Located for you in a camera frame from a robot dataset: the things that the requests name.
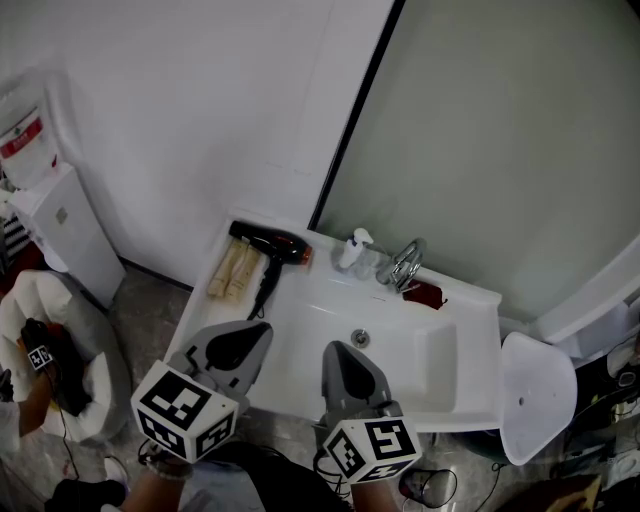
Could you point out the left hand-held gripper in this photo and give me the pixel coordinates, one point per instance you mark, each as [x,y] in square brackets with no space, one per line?
[185,415]

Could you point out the white ceramic washbasin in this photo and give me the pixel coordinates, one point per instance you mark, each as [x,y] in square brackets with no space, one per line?
[400,360]

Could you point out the black orange hair dryer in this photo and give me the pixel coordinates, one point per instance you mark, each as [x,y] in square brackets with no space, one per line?
[280,245]

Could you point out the black trousers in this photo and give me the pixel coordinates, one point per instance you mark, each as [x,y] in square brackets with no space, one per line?
[280,485]

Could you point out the chrome faucet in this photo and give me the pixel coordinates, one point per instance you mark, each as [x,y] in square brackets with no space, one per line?
[405,265]

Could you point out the white water dispenser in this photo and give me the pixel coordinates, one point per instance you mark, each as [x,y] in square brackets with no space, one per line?
[75,240]

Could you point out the brown cardboard box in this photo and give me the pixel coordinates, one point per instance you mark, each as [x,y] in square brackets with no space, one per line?
[560,495]

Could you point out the black white striped cushion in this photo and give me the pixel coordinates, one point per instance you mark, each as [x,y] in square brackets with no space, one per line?
[12,232]

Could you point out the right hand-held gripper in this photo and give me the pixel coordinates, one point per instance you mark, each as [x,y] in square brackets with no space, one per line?
[375,445]

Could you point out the water jug with red label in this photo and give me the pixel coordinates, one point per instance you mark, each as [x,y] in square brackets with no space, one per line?
[25,150]

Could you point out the chrome basin drain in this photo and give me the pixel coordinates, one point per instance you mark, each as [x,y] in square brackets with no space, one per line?
[360,337]

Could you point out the tan cosmetic tube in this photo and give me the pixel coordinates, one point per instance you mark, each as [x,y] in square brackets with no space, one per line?
[242,275]
[225,270]

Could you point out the dark red pouch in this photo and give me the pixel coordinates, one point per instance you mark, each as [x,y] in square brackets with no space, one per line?
[425,295]

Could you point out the clear glass cup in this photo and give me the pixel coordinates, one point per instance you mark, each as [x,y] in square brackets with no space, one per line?
[370,265]

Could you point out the frosted glass panel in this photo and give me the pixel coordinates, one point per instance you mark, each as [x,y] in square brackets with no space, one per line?
[475,150]

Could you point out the person's right forearm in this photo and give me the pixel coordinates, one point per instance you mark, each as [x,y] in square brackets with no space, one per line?
[372,500]

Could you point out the another person's forearm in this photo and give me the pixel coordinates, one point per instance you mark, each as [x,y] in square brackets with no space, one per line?
[35,405]

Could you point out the white shoe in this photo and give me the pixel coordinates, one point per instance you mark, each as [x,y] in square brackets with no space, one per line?
[116,472]

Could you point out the person's left forearm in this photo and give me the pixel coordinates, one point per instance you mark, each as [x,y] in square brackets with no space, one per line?
[150,495]

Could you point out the white egg-shaped floor seat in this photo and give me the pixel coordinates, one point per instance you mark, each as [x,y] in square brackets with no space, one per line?
[100,350]

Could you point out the white pump bottle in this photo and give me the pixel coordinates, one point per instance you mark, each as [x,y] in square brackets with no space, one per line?
[350,252]

